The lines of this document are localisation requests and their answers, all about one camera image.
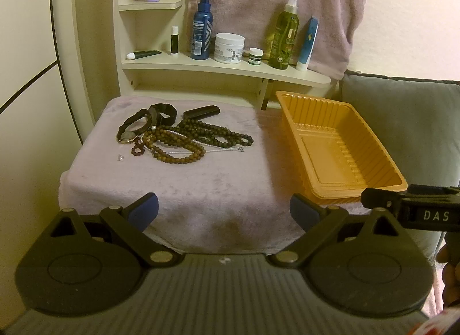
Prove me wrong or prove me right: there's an orange plastic tray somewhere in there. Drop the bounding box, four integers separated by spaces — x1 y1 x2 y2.
276 91 408 205

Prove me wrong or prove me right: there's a small red bead bracelet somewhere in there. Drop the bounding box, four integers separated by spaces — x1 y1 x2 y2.
130 136 146 157

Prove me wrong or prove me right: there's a brown bead necklace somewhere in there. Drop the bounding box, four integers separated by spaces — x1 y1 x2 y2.
142 126 207 165

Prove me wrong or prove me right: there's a black strap wristwatch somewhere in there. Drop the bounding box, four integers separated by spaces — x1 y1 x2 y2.
116 109 152 144

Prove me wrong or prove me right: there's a black wide bracelet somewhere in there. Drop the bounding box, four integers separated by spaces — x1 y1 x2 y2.
148 102 178 126

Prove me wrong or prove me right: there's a silver chain necklace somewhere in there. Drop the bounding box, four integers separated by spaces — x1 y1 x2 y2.
161 128 246 155

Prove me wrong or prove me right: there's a dark green bead necklace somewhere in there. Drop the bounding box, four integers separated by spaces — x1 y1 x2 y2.
171 117 255 149

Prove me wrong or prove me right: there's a black cylinder case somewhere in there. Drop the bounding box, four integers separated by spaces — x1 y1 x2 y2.
183 105 220 120

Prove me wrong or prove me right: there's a right hand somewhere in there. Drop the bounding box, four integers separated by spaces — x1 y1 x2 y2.
436 245 460 307

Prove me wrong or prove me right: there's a grey cushion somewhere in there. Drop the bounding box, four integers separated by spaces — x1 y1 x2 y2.
338 70 460 260

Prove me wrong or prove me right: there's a lilac fleece table cover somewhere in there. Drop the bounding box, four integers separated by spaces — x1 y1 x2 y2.
57 96 371 255

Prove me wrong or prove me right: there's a blue white tube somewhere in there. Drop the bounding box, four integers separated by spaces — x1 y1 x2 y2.
296 16 319 72

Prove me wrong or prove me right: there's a cream corner shelf unit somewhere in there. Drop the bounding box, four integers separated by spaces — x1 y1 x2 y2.
51 0 333 138

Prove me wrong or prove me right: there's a green olive spray bottle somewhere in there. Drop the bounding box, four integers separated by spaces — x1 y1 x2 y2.
268 0 299 70

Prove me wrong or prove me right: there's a small green-label jar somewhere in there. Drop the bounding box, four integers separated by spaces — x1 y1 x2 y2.
248 47 264 65

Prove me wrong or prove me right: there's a black white lip balm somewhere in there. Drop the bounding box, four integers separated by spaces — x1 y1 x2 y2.
170 26 179 56

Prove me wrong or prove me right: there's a white cream jar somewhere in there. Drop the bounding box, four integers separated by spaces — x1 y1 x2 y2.
214 33 245 64

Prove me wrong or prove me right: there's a blue spray bottle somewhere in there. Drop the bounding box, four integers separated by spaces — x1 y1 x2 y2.
191 0 213 60

